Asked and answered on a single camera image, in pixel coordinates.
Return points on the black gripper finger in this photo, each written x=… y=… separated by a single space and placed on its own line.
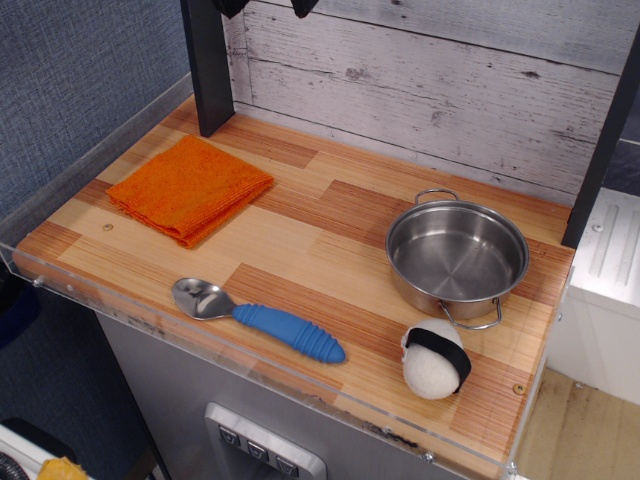
x=302 y=8
x=230 y=8

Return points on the stainless steel pot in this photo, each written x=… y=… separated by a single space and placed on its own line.
x=455 y=259

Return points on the folded orange cloth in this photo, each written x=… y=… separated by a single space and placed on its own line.
x=189 y=190

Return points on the clear acrylic table guard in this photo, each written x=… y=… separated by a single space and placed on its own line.
x=312 y=244

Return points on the white plush sushi toy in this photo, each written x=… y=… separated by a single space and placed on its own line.
x=435 y=364

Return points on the silver dispenser button panel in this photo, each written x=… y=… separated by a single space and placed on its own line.
x=229 y=429

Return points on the white ribbed box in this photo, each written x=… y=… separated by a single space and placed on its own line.
x=595 y=340

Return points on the yellow object bottom left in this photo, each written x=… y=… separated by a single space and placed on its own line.
x=61 y=469

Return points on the dark left vertical post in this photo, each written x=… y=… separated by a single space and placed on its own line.
x=208 y=62

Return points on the dark vertical post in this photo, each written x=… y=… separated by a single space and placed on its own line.
x=208 y=62
x=613 y=126

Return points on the blue handled metal spoon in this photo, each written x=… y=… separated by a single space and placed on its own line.
x=205 y=301

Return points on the dark right vertical post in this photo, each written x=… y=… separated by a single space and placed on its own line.
x=613 y=126

